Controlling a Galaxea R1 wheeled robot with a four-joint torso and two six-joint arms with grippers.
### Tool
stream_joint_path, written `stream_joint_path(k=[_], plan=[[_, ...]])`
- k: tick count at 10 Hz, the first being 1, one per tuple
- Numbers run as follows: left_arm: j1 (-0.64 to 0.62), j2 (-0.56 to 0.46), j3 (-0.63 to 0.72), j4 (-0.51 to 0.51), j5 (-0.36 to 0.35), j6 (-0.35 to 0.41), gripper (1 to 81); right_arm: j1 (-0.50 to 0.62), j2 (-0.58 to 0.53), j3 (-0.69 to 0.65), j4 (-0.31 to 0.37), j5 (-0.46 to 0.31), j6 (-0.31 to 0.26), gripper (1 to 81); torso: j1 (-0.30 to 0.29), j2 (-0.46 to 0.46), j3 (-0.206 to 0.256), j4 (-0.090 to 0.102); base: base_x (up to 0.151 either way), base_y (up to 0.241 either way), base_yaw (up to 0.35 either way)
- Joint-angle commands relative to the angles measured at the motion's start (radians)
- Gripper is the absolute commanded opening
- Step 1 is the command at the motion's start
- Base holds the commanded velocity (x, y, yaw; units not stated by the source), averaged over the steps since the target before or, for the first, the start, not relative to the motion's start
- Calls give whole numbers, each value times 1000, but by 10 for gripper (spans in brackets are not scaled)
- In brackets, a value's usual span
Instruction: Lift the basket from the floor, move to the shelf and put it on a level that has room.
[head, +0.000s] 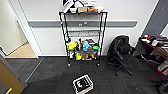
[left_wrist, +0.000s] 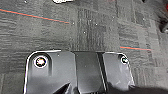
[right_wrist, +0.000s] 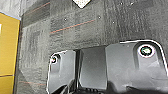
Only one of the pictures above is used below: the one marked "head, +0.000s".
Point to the pale woven basket dark spots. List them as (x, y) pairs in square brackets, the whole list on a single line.
[(76, 81)]

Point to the blue plush toy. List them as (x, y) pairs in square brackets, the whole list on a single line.
[(86, 46)]

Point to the small black box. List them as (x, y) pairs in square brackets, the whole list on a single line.
[(91, 42)]

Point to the brown toy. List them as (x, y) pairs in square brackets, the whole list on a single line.
[(89, 55)]

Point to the small yellow green toy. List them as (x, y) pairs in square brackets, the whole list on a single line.
[(79, 56)]

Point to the green round lid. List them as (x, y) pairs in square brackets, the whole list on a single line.
[(96, 47)]

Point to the brown cardboard box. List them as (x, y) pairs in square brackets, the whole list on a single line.
[(82, 9)]

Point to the black office chair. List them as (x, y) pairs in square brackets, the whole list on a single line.
[(123, 50)]

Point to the small white flat box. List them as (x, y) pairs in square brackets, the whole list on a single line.
[(100, 8)]

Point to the white pouch blue rim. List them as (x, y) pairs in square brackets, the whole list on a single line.
[(78, 4)]

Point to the long white flat box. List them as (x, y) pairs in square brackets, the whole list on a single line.
[(66, 7)]

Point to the dark office desk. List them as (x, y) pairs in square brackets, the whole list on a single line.
[(156, 48)]

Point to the yellow wooden board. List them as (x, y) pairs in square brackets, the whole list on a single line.
[(10, 78)]

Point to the red white bag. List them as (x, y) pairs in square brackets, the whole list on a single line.
[(163, 68)]

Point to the white wall outlet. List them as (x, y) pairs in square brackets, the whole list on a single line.
[(80, 24), (85, 23)]

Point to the white door frame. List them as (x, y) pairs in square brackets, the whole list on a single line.
[(28, 30)]

